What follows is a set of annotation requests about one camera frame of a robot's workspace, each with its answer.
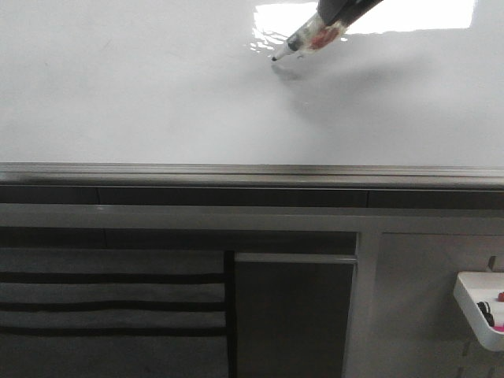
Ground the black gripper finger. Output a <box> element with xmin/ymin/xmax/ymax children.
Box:
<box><xmin>317</xmin><ymin>0</ymin><xmax>348</xmax><ymax>24</ymax></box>
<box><xmin>325</xmin><ymin>0</ymin><xmax>382</xmax><ymax>26</ymax></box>

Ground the white black whiteboard marker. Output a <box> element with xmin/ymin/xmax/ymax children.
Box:
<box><xmin>271</xmin><ymin>13</ymin><xmax>350</xmax><ymax>61</ymax></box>

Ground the white plastic tray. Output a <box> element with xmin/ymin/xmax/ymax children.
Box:
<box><xmin>454</xmin><ymin>272</ymin><xmax>503</xmax><ymax>352</ymax></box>

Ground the black marker in tray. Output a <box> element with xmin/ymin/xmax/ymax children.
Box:
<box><xmin>476</xmin><ymin>302</ymin><xmax>495</xmax><ymax>328</ymax></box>

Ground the grey cabinet with drawers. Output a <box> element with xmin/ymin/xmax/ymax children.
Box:
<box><xmin>1</xmin><ymin>204</ymin><xmax>503</xmax><ymax>377</ymax></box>

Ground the white whiteboard with aluminium frame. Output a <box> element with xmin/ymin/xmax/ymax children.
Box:
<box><xmin>1</xmin><ymin>1</ymin><xmax>503</xmax><ymax>209</ymax></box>

